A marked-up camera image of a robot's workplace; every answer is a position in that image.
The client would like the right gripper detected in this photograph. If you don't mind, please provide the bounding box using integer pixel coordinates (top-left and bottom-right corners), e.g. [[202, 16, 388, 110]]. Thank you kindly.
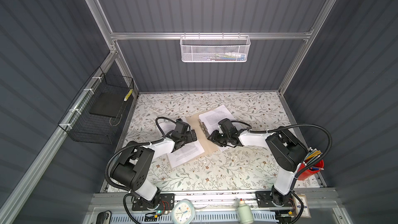
[[207, 130, 230, 147]]

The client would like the beige paper folder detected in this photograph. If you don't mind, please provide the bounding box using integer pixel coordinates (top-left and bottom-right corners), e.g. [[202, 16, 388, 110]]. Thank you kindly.
[[167, 114, 220, 169]]

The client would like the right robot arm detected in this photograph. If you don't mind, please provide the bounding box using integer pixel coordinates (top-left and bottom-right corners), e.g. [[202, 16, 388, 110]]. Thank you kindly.
[[207, 118, 332, 207]]

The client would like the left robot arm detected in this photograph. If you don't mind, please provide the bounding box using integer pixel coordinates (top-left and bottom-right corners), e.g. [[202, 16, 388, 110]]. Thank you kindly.
[[105, 117, 198, 224]]

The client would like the metal folder clip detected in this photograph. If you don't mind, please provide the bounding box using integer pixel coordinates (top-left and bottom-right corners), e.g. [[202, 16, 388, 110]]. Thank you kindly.
[[199, 120, 210, 138]]

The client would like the floral table mat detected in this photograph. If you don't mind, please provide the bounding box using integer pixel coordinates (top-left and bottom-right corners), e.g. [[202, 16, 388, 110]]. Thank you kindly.
[[125, 92, 290, 191]]

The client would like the yellow marker in basket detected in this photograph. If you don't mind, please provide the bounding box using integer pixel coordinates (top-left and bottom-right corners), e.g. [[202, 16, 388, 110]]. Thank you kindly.
[[124, 89, 133, 102]]

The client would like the white alarm clock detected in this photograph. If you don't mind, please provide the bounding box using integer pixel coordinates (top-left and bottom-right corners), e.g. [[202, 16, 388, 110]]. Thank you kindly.
[[171, 199, 196, 224]]

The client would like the white glue bottle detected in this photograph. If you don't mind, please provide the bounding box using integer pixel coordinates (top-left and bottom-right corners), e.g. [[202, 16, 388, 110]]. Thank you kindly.
[[236, 199, 254, 224]]

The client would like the red pen cup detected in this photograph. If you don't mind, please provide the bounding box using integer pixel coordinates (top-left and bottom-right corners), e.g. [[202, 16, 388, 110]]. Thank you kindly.
[[297, 149, 324, 181]]

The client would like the white wire basket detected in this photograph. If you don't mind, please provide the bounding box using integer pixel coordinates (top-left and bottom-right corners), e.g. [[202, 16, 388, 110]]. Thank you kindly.
[[179, 35, 251, 63]]

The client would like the black wire basket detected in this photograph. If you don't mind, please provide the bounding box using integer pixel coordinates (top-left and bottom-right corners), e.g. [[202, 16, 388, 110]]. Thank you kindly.
[[59, 67, 134, 145]]

